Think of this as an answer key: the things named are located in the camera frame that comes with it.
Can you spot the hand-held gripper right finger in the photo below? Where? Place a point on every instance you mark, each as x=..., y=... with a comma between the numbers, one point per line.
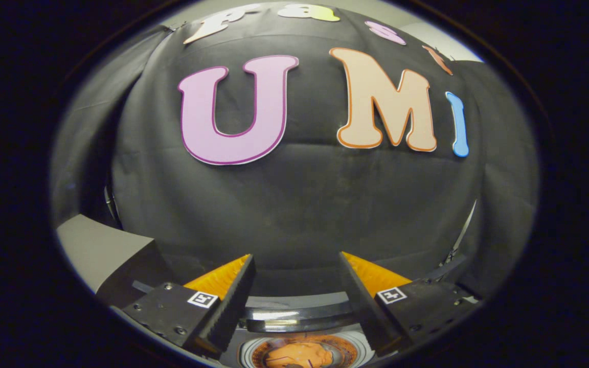
x=361, y=301

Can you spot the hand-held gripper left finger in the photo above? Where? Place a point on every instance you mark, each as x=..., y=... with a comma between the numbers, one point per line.
x=233, y=301

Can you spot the grey washing machine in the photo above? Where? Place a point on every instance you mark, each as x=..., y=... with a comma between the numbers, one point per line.
x=246, y=353

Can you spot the orange polo shirt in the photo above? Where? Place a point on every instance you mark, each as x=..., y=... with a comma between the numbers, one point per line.
x=299, y=355

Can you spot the metal backdrop stand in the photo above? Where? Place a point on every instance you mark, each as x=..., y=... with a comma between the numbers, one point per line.
x=460, y=232
x=112, y=204

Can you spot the beige cabinet with dark top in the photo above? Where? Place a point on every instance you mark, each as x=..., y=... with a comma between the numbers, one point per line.
x=100, y=250

